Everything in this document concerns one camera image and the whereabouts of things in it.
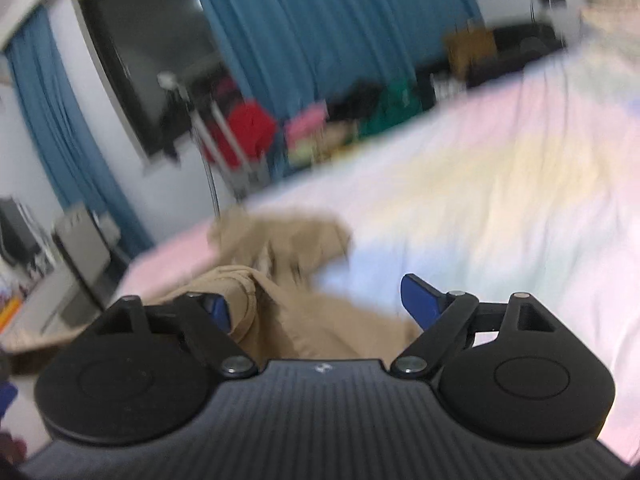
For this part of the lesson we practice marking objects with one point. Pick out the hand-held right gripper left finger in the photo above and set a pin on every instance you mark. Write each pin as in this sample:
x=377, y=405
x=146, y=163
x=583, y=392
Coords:
x=220, y=312

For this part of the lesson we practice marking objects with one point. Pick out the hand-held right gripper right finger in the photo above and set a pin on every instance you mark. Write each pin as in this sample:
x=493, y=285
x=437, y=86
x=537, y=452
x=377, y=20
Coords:
x=417, y=302

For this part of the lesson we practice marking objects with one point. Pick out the tan pants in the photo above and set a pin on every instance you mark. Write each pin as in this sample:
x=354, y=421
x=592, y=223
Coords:
x=320, y=327

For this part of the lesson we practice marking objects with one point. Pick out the pastel rainbow bed sheet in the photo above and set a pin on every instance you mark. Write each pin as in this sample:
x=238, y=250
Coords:
x=500, y=185

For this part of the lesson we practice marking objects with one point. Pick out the grey backed chair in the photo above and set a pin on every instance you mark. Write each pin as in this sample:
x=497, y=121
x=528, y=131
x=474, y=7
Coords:
x=82, y=250

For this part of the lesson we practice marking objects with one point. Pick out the white vanity desk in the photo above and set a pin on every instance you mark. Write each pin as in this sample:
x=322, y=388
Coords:
x=45, y=300

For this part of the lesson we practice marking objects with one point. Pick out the red garment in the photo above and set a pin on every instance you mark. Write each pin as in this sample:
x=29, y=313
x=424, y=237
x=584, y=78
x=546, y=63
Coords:
x=247, y=130

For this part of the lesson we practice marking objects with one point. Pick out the garment steamer stand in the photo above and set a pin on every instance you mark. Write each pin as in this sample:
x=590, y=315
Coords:
x=200, y=125

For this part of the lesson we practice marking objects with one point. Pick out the green garment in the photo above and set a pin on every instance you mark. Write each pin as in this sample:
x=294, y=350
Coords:
x=395, y=105

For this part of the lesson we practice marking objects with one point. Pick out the pink garment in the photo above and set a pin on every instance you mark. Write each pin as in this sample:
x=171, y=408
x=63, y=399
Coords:
x=305, y=120

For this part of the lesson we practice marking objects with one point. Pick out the black garment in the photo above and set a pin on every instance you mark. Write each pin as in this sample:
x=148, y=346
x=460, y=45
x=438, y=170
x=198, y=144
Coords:
x=355, y=100

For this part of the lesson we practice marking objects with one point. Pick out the wavy framed vanity mirror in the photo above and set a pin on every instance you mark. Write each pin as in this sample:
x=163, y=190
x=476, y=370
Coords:
x=17, y=232

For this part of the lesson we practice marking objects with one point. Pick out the narrow blue curtain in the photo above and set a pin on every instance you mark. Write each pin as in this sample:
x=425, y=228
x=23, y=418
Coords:
x=65, y=125

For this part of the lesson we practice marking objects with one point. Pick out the brown paper bag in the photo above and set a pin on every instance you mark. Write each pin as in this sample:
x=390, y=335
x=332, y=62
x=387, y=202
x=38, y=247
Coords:
x=470, y=50

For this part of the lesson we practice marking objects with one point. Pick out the dark window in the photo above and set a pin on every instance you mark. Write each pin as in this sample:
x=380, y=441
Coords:
x=150, y=60

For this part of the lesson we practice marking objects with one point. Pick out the black sofa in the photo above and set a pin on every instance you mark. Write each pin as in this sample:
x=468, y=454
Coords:
x=520, y=45

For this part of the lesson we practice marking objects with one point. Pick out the wide blue curtain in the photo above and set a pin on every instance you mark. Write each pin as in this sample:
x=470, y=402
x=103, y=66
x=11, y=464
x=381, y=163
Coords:
x=325, y=20

